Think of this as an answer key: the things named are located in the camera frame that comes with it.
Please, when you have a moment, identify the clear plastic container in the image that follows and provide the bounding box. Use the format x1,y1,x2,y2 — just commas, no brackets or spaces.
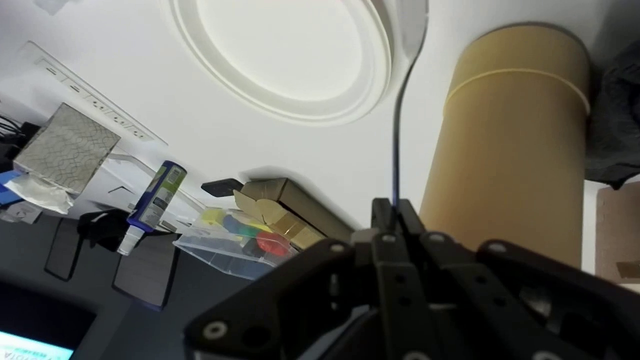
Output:
170,205,300,281

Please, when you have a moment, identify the black bag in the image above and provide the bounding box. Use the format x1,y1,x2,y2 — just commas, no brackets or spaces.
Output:
73,208,132,254

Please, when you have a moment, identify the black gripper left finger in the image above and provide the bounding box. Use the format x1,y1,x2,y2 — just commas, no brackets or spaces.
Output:
181,196,428,360

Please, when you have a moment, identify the white round plate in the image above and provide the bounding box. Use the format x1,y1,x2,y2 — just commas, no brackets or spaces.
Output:
167,0,396,127

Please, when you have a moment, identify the small black phone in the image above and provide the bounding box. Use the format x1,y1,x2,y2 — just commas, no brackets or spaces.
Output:
197,176,246,199

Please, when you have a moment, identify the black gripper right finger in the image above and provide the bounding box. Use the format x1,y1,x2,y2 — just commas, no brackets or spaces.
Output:
396,198,640,360

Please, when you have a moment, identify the tan cylindrical bottle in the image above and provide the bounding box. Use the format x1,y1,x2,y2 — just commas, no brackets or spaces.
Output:
418,19,593,270

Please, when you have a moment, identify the grey office chair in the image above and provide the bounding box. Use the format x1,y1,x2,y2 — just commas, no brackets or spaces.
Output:
109,229,179,309
42,215,85,281

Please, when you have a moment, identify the wooden shape sorter cube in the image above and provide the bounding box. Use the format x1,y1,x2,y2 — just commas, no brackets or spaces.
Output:
593,179,640,295

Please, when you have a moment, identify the black wall monitor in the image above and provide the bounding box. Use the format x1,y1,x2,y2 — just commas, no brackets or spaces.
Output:
0,278,99,360

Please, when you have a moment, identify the metal spoon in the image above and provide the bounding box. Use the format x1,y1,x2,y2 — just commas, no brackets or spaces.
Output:
388,0,430,205

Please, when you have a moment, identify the blue white tube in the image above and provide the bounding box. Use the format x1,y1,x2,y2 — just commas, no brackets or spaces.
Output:
114,157,189,260

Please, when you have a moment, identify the black cloth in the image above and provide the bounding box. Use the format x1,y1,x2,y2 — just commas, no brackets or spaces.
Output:
584,38,640,189

